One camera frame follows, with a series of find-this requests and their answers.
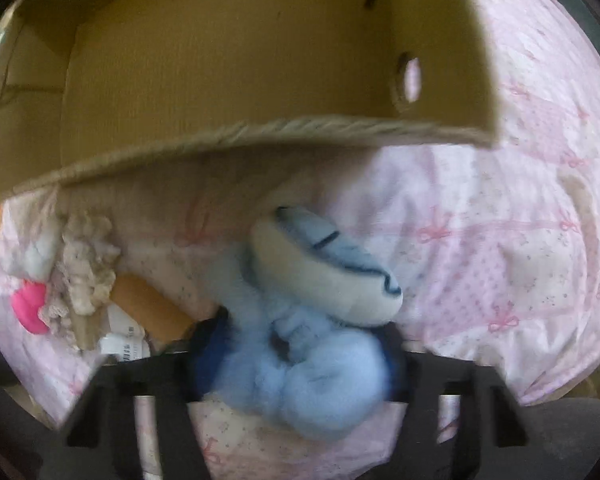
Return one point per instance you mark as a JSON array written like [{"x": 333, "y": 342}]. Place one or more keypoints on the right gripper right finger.
[{"x": 460, "y": 420}]

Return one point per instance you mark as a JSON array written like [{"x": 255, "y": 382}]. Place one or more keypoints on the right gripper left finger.
[{"x": 99, "y": 437}]

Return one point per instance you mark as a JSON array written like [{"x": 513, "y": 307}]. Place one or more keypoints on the orange packaged item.
[{"x": 137, "y": 314}]

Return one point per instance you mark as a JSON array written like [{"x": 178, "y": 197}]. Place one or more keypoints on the cream ruffled scrunchie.
[{"x": 82, "y": 278}]

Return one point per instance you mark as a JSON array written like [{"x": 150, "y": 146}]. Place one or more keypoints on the blue fluffy plush toy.
[{"x": 304, "y": 334}]

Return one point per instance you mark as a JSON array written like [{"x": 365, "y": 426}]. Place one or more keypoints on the pink floral quilt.
[{"x": 498, "y": 247}]

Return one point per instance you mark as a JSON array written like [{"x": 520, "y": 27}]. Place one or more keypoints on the brown cardboard box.
[{"x": 93, "y": 86}]

